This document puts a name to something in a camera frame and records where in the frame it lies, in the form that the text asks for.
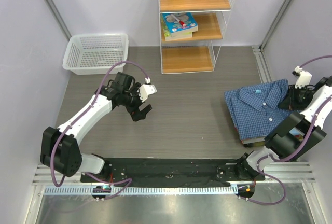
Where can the white plastic laundry basket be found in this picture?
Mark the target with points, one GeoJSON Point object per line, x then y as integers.
{"type": "Point", "coordinates": [92, 54]}

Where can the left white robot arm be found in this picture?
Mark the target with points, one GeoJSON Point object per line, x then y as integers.
{"type": "Point", "coordinates": [60, 146]}

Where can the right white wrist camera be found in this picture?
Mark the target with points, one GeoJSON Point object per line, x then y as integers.
{"type": "Point", "coordinates": [303, 77]}

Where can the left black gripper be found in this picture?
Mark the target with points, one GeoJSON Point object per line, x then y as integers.
{"type": "Point", "coordinates": [135, 112]}

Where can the aluminium rail frame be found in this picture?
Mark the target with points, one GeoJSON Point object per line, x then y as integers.
{"type": "Point", "coordinates": [297, 172]}

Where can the dark blue checkered shirt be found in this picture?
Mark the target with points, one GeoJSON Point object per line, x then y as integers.
{"type": "Point", "coordinates": [254, 109]}

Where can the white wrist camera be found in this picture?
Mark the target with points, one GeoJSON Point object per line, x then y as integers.
{"type": "Point", "coordinates": [303, 77]}
{"type": "Point", "coordinates": [146, 89]}

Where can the green book underneath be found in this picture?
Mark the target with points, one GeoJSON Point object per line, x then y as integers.
{"type": "Point", "coordinates": [166, 34]}

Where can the blue children's book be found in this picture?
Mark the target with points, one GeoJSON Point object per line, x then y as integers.
{"type": "Point", "coordinates": [174, 26]}

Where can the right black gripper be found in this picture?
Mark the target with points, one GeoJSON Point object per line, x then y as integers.
{"type": "Point", "coordinates": [290, 101]}

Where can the white wire wooden shelf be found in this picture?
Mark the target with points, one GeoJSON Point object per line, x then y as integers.
{"type": "Point", "coordinates": [199, 53]}

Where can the black mounting base plate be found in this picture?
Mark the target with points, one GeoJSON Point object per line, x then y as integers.
{"type": "Point", "coordinates": [172, 172]}

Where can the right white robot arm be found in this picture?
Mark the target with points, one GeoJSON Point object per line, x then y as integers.
{"type": "Point", "coordinates": [280, 145]}

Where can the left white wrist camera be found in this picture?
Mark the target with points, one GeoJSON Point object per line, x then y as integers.
{"type": "Point", "coordinates": [146, 89]}

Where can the red white marker pen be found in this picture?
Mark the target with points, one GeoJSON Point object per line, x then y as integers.
{"type": "Point", "coordinates": [178, 20]}

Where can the folded shirts pile underneath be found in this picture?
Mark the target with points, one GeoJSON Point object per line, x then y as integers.
{"type": "Point", "coordinates": [259, 141]}

